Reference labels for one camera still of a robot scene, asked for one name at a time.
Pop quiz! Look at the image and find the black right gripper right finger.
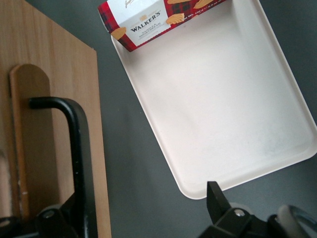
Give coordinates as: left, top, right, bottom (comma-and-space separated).
198, 181, 267, 238

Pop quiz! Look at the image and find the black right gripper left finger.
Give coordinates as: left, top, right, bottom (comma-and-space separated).
36, 194, 85, 238

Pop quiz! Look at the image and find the thick black drawer handle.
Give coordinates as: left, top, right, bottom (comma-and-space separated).
29, 97, 96, 238

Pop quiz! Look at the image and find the beige plastic tray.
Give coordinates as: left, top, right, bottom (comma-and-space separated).
110, 0, 317, 200

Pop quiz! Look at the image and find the red tartan shortbread box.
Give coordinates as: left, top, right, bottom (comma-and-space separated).
97, 0, 230, 53

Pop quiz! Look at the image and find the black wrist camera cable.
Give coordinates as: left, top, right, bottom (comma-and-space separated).
268, 204, 317, 238

